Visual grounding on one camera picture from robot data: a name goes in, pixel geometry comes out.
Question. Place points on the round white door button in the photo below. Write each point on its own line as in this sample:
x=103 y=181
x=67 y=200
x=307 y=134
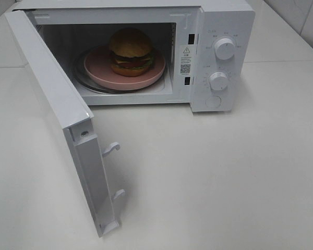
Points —
x=213 y=102

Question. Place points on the burger with sesame-free bun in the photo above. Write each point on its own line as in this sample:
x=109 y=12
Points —
x=131 y=52

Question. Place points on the pink round plate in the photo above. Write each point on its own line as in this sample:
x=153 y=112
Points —
x=97 y=64

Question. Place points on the white microwave door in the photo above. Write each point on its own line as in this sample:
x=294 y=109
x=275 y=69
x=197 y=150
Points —
x=70 y=120

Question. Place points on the white microwave oven body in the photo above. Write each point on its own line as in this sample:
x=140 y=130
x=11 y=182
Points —
x=185 y=32

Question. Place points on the upper white power knob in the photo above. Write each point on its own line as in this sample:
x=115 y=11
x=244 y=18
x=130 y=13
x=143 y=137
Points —
x=224 y=48

